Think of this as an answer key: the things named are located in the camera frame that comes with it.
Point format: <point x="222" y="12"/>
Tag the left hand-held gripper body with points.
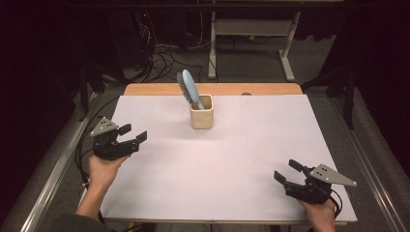
<point x="111" y="150"/>

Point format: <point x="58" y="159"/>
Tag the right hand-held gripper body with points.
<point x="309" y="191"/>

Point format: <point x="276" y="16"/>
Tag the beige square cup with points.
<point x="201" y="121"/>

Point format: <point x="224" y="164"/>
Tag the light blue hairbrush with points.
<point x="190" y="87"/>

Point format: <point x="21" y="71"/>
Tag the person's left hand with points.
<point x="103" y="172"/>

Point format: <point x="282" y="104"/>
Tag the person's right hand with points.
<point x="320" y="216"/>

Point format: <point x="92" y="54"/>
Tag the black stand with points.
<point x="84" y="93"/>
<point x="349" y="96"/>

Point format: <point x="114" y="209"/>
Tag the dark sleeve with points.
<point x="80" y="225"/>

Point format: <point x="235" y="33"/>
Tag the dark box with red light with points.
<point x="129" y="38"/>

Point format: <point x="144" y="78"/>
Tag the white metal stand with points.
<point x="254" y="27"/>

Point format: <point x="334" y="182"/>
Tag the aluminium rail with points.
<point x="48" y="190"/>
<point x="364" y="158"/>

